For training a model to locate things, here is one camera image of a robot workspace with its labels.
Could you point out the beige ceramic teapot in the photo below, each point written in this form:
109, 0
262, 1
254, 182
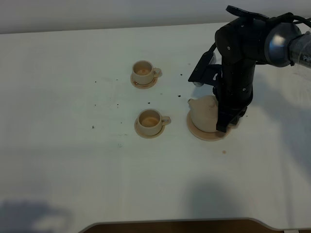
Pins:
204, 113

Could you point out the beige teacup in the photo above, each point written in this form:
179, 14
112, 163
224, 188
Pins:
143, 72
150, 121

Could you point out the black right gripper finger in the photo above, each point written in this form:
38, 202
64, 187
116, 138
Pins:
236, 120
226, 117

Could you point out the far beige teacup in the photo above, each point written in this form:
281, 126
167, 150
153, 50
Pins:
143, 72

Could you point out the beige teapot saucer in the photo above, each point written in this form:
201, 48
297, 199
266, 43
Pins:
215, 136

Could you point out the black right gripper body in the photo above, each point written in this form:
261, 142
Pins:
233, 100

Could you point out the near beige cup saucer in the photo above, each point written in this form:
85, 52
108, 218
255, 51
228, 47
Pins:
141, 134

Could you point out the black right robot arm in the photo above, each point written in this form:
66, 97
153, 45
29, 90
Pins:
249, 40

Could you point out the beige cup saucer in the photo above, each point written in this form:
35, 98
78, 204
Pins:
141, 134
145, 86

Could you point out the near beige teacup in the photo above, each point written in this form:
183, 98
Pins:
150, 121

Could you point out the far beige cup saucer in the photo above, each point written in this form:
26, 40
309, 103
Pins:
145, 86

